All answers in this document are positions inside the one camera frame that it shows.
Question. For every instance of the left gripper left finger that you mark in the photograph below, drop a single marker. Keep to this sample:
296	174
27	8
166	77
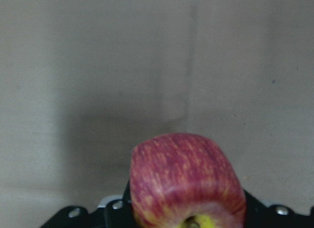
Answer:
112	212

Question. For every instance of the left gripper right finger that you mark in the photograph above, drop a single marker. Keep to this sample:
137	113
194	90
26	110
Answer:
258	215

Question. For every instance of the red yellow apple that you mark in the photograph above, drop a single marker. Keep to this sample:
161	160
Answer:
182	180

